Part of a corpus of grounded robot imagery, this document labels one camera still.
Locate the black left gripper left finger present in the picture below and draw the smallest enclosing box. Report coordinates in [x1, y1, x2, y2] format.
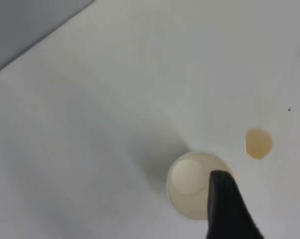
[206, 170, 267, 239]

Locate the white paper cup green print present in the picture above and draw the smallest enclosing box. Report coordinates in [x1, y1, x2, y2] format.
[165, 150, 241, 221]

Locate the brown coffee spill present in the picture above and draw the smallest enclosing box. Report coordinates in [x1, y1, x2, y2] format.
[245, 127, 274, 160]

